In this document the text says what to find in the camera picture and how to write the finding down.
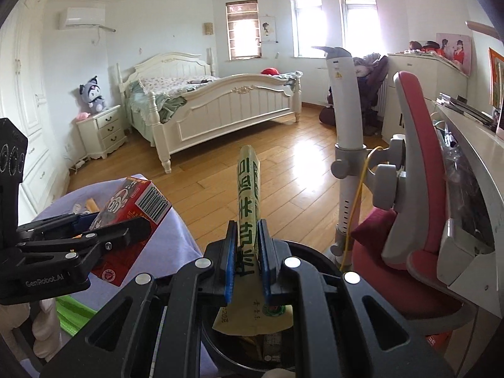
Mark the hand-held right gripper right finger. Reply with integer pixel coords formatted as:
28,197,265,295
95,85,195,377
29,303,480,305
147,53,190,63
257,220,453,378

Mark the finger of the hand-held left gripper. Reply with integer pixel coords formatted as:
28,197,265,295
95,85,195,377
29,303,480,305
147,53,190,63
16,216,153,281
16,212,101,242

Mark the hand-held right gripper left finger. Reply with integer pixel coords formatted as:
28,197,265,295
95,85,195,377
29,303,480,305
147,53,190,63
39,221,239,378

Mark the red printed carton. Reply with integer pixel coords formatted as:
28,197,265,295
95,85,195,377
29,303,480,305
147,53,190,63
90,177,172,287

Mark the black round bin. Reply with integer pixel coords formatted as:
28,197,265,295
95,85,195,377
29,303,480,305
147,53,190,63
199,239,347,378

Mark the green yellow sachet packet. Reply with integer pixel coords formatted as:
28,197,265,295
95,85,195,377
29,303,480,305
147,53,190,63
213,145,294,337

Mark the person's left hand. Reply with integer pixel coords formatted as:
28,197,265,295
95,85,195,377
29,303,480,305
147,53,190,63
27,298,64,363

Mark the purple floral cloth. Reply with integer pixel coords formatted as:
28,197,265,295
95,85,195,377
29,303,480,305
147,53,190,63
29,173,205,378

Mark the green plastic sheet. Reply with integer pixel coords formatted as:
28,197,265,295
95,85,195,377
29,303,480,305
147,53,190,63
55,296,99,336

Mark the white nightstand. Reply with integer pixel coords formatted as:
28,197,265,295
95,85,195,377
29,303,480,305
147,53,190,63
76,105,129,161

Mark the dark red cushion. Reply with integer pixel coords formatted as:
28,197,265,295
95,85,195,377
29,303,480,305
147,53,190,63
352,209,398,269

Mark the white wardrobe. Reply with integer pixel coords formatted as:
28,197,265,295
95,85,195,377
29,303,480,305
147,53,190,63
0,0,67,221

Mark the purple plush toy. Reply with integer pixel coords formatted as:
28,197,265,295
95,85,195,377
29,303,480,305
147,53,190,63
79,73,108,114

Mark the white wooden bed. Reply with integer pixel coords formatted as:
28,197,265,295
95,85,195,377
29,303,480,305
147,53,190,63
116,52,303,174

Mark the white standing fan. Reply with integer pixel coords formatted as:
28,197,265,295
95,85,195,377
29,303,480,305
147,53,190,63
311,45,369,262

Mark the white air conditioner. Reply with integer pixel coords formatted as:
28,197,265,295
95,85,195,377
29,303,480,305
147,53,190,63
59,7,107,31

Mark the pink grey desk chair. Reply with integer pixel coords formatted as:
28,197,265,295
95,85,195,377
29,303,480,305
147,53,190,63
330,71,466,349

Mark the dark massage chair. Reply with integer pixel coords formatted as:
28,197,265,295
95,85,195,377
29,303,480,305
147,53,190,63
319,53,389,135

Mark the window with brown blind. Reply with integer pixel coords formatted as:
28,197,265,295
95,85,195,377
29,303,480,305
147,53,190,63
336,0,384,54
226,1,262,60
290,0,328,58

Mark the white desk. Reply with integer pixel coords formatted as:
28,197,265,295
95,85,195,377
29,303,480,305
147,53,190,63
432,98,504,319

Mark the white dresser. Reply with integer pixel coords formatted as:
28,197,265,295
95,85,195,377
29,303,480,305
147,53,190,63
380,52,469,139

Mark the pink photo poster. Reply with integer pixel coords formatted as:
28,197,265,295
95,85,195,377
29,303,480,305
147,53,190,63
436,33,472,75

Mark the yellow cable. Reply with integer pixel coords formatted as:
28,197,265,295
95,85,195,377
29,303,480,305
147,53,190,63
340,146,384,272

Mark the wall scroll picture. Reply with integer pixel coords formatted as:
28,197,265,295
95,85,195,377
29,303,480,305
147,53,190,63
260,16,278,44

